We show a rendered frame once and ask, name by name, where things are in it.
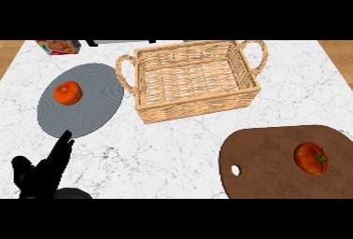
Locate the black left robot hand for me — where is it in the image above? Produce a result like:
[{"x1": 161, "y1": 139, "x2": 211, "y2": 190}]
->
[{"x1": 10, "y1": 130, "x2": 75, "y2": 200}]

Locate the brown wooden cutting board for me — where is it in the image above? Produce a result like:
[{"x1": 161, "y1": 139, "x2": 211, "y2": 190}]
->
[{"x1": 218, "y1": 124, "x2": 353, "y2": 200}]

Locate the red tomato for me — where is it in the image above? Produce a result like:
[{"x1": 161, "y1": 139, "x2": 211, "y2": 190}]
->
[{"x1": 292, "y1": 142, "x2": 330, "y2": 176}]

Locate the grey round placemat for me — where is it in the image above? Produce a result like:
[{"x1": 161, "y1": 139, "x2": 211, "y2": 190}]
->
[{"x1": 35, "y1": 63, "x2": 125, "y2": 139}]

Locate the orange fruit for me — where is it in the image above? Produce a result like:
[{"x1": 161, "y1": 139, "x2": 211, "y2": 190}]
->
[{"x1": 51, "y1": 80, "x2": 84, "y2": 106}]

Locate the colourful printed box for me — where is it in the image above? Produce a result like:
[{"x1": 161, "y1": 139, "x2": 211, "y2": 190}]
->
[{"x1": 34, "y1": 40, "x2": 82, "y2": 56}]

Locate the grey appliance with black feet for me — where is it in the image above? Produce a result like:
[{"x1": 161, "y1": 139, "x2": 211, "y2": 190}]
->
[{"x1": 84, "y1": 40, "x2": 156, "y2": 48}]

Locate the wicker basket with handles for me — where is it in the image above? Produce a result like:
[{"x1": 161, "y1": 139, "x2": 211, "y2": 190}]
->
[{"x1": 113, "y1": 40, "x2": 268, "y2": 125}]

